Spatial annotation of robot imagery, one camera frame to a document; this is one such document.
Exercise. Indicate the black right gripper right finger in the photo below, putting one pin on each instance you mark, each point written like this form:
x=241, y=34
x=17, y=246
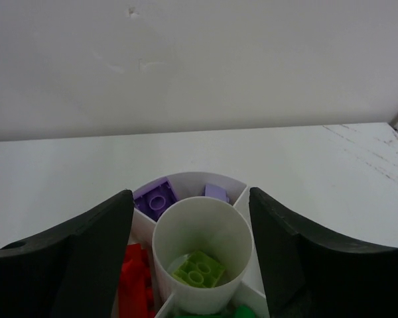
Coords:
x=311, y=271

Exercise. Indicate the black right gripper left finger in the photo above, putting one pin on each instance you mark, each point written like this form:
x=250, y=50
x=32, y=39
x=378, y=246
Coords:
x=71, y=269

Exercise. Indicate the red lego brick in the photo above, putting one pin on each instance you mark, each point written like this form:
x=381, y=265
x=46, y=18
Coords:
x=135, y=291

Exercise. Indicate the yellow lego piece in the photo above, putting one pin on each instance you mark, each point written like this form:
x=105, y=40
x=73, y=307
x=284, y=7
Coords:
x=199, y=271

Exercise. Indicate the green square lego brick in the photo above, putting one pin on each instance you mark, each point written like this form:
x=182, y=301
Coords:
x=241, y=311

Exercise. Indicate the white round divided container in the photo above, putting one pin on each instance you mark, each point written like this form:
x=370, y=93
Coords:
x=220, y=230

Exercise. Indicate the lilac small lego brick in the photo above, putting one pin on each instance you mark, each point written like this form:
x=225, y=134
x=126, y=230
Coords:
x=216, y=192

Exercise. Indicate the purple arched lego piece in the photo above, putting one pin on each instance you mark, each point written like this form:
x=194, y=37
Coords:
x=155, y=198

